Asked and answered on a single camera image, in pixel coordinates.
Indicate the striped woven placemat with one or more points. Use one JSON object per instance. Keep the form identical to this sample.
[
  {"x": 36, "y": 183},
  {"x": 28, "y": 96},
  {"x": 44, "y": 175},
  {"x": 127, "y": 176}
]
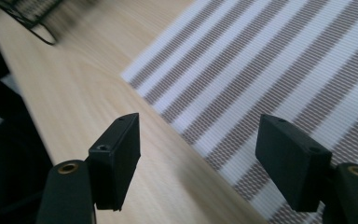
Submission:
[{"x": 261, "y": 77}]

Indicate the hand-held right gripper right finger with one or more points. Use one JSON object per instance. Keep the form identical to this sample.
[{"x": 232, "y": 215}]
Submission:
[{"x": 292, "y": 161}]

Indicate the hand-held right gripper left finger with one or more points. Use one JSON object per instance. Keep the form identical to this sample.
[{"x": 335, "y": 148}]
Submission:
[{"x": 115, "y": 161}]

